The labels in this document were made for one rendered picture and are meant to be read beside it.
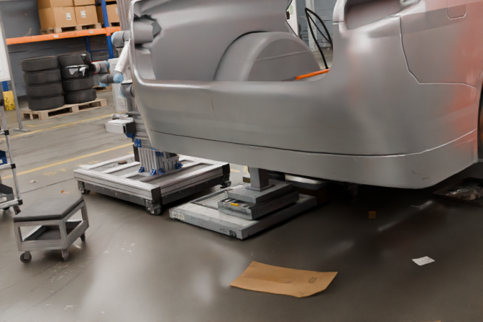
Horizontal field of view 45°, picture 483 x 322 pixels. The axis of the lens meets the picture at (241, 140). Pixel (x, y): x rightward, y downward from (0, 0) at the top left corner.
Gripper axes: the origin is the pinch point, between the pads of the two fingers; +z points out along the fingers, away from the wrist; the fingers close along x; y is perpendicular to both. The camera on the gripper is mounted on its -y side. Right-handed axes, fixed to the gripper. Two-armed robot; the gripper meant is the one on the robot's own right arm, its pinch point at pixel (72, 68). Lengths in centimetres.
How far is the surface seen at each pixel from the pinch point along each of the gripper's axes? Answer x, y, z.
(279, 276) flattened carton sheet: -189, 98, 27
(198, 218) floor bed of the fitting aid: -93, 104, -25
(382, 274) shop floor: -241, 91, 5
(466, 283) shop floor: -285, 85, 0
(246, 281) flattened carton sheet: -173, 100, 39
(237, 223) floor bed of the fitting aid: -128, 99, -24
